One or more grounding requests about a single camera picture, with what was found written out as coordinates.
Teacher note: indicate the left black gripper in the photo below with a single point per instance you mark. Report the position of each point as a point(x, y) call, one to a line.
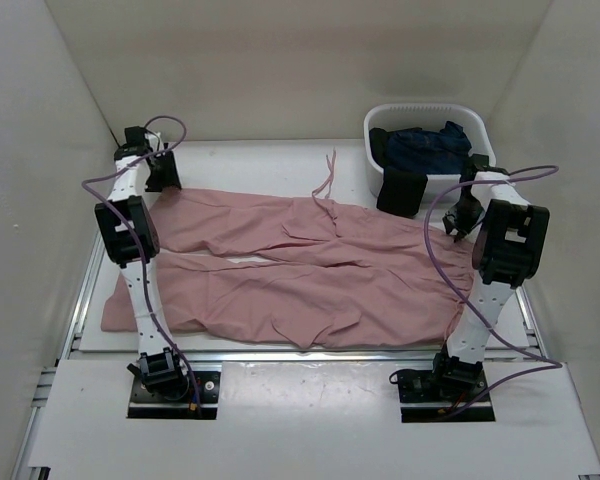
point(170, 177)

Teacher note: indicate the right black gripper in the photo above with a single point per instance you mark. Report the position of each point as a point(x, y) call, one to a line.
point(451, 221)

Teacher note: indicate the pink trousers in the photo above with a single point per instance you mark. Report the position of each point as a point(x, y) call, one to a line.
point(306, 271)

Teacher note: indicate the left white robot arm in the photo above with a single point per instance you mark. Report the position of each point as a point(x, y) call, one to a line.
point(131, 242)

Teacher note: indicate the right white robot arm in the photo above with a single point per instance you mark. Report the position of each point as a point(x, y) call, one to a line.
point(511, 234)

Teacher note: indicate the blue trousers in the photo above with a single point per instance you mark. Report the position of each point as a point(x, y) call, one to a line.
point(427, 152)

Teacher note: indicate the black trousers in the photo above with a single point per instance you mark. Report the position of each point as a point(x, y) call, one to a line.
point(401, 192)

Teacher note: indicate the white plastic basket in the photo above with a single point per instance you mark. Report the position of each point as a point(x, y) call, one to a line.
point(428, 116)

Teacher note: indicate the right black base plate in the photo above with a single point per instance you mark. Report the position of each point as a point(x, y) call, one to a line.
point(422, 401)

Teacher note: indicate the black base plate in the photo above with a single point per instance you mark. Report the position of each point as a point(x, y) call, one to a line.
point(422, 401)
point(144, 404)

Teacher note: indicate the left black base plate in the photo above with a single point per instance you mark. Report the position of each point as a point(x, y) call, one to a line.
point(144, 404)

